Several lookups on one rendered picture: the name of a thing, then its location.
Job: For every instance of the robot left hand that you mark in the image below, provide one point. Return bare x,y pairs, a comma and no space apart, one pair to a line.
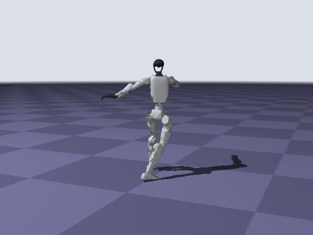
109,95

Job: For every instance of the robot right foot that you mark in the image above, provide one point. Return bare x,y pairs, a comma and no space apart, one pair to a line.
151,176

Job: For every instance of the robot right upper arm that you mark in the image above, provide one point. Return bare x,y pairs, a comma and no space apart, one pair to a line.
172,81

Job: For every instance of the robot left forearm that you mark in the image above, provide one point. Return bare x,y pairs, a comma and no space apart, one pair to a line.
124,91

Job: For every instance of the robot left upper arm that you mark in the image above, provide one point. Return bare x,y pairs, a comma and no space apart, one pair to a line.
140,83

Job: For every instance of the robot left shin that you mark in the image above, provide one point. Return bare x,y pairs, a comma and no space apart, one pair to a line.
150,148

